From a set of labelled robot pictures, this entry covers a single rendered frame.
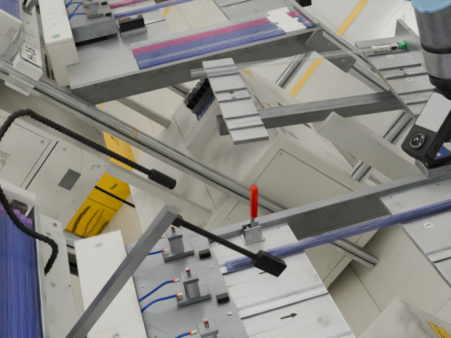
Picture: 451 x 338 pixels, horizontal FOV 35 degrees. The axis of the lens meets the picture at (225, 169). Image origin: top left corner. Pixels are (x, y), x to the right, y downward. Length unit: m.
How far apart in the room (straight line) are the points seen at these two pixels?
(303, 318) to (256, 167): 1.10
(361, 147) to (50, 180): 0.89
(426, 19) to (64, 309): 0.64
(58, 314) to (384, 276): 1.60
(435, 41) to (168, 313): 0.53
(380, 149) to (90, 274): 0.81
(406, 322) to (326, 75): 1.88
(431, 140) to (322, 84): 2.22
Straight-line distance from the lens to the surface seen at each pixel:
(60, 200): 2.08
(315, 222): 1.31
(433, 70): 1.01
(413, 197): 1.34
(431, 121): 1.03
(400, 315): 1.53
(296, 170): 2.20
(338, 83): 3.13
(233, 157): 2.26
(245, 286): 1.16
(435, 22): 0.97
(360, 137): 1.63
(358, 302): 2.51
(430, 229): 1.26
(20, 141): 1.98
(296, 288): 1.15
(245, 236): 1.24
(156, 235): 0.87
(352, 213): 1.33
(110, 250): 1.16
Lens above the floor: 1.74
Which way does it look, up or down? 30 degrees down
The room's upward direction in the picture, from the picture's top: 62 degrees counter-clockwise
